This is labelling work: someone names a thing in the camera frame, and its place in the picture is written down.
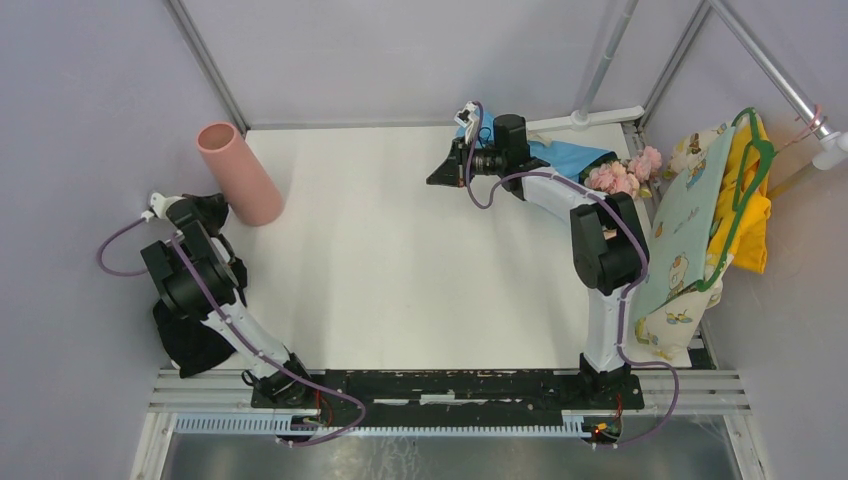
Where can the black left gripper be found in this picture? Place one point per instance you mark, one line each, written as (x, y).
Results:
(215, 202)

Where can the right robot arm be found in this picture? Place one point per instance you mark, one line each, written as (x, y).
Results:
(609, 250)

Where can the blue flower wrapping paper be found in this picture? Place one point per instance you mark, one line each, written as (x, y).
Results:
(568, 159)

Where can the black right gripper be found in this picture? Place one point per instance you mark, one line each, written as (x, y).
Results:
(452, 171)

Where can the light green printed garment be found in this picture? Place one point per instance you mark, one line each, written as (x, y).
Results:
(673, 298)

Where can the green clothes hanger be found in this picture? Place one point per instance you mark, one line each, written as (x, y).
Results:
(735, 199)

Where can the white clothes rack stand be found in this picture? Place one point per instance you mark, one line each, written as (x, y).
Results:
(581, 118)

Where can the pink artificial flower bunch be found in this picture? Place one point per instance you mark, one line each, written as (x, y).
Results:
(632, 176)

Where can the pink cylindrical vase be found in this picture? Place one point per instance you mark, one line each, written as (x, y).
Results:
(245, 184)

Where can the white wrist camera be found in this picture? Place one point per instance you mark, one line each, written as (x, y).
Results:
(468, 119)
(158, 205)

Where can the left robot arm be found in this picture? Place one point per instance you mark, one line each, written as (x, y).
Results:
(201, 314)

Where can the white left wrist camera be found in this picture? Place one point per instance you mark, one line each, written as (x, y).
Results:
(158, 205)

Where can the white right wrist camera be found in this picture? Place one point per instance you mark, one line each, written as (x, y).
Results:
(468, 119)

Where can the black cloth pile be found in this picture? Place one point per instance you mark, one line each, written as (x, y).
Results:
(193, 347)

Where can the yellow garment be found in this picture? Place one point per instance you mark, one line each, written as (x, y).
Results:
(745, 205)

